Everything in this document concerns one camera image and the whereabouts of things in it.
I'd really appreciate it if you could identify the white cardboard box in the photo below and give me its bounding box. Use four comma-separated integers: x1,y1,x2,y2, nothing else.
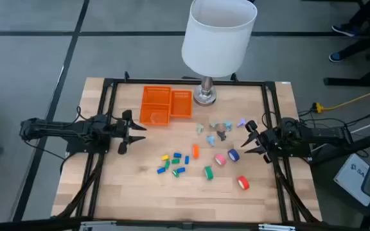
333,153,370,207

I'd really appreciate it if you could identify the yellow power cord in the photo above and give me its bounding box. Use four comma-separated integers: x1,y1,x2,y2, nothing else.
312,82,370,114

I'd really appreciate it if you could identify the pink tape roll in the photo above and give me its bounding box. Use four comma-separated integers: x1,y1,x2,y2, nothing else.
214,153,227,167

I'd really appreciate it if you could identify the black aluminium table frame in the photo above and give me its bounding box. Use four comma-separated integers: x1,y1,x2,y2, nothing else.
52,71,323,225

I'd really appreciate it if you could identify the black desk leg frame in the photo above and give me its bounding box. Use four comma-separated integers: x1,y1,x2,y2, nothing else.
323,41,370,88

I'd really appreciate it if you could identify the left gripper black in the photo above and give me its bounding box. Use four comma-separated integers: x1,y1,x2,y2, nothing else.
112,109,147,155

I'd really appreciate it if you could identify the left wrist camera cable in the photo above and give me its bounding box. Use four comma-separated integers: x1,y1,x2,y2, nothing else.
75,105,93,123

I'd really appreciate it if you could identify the person's leg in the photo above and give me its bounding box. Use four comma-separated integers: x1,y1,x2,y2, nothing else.
337,30,370,60
348,0,370,33

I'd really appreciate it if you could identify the black crossbar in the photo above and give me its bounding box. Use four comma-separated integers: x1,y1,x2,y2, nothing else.
0,216,370,231

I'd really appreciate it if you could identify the person's blue shoe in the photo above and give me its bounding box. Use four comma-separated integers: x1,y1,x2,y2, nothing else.
328,51,347,64
331,23,361,38

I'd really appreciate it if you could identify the table lamp white shade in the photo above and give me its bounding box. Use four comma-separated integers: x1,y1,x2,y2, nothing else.
181,0,258,107

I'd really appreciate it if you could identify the red tape roll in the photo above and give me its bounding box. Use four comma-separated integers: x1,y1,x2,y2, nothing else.
236,175,251,191

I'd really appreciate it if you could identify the blue tape roll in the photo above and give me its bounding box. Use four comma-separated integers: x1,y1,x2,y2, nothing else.
227,148,240,162

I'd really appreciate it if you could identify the silver metal bracket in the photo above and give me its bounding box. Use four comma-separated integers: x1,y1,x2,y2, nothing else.
258,223,297,231
78,220,118,231

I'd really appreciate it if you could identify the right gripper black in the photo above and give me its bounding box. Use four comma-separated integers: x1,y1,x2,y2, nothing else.
241,119,279,164

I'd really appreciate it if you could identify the black desk beam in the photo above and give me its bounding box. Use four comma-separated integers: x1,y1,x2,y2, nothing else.
309,127,370,166

